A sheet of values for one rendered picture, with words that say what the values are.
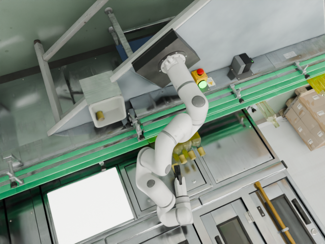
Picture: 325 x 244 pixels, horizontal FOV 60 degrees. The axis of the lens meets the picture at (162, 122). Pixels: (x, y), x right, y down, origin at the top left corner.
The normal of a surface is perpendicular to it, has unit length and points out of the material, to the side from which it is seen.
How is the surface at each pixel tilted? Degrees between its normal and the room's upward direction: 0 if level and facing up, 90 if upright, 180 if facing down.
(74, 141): 90
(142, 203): 90
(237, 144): 91
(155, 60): 1
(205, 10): 0
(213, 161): 91
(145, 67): 1
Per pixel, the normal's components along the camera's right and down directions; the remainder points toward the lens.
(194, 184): 0.03, -0.48
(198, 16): 0.40, 0.81
